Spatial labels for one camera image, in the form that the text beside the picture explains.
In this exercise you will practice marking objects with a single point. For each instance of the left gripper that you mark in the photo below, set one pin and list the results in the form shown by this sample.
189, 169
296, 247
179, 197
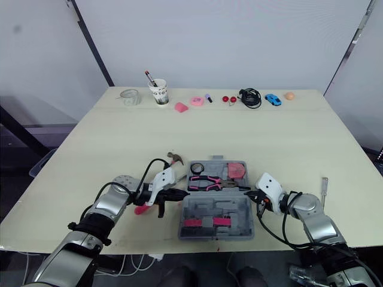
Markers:
166, 197

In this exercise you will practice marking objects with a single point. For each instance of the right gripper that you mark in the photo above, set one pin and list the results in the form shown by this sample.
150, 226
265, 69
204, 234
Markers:
263, 200

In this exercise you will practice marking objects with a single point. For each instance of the grey tool case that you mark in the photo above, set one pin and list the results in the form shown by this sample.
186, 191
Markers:
217, 209

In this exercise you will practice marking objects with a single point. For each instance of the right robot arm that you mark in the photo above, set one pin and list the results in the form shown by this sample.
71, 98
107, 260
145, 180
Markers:
317, 215

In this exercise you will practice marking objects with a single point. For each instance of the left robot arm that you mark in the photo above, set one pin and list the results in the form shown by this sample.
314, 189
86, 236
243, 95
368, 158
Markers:
101, 206

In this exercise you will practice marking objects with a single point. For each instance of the pink tape measure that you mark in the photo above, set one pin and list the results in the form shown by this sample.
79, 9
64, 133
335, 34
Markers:
235, 170

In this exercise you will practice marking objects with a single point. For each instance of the pink and black pliers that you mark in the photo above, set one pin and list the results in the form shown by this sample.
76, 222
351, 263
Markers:
206, 182

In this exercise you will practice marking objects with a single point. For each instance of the black tape roll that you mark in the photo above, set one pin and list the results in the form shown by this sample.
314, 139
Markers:
197, 168

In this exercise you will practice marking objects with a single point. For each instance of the pink round case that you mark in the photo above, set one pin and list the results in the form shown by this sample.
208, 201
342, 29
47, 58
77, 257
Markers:
197, 101

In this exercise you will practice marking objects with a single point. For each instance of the small pink piece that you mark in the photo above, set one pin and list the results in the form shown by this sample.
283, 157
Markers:
222, 222
193, 223

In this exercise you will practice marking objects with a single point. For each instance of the clear plastic piece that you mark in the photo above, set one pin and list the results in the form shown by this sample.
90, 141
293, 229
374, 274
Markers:
302, 274

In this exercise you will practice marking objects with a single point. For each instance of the pink wedge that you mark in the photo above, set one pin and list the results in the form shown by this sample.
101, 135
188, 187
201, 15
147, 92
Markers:
181, 107

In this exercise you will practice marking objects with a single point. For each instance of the blue toy car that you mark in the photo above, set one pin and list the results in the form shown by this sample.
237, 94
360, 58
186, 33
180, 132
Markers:
273, 99

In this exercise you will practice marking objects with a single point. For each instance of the red cherry pair toy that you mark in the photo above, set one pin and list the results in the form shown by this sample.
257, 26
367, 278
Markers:
229, 99

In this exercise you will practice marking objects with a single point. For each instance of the purple marker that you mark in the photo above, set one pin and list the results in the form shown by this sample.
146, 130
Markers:
209, 98

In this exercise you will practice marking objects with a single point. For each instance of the beige egg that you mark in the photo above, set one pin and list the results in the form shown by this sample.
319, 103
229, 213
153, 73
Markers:
289, 95

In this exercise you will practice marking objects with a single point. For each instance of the white paper cup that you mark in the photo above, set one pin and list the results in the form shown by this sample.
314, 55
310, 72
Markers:
160, 93

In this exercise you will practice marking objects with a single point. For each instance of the black and red pen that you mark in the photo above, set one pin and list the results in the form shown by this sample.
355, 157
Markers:
150, 77

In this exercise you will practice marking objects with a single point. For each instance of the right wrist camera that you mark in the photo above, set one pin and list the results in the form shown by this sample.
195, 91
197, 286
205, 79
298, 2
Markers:
270, 186

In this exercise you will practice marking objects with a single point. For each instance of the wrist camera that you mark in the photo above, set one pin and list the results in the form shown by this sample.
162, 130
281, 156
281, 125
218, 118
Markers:
163, 182
270, 186

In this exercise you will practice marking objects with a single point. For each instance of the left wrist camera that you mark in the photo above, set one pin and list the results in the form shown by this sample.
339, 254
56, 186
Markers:
163, 182

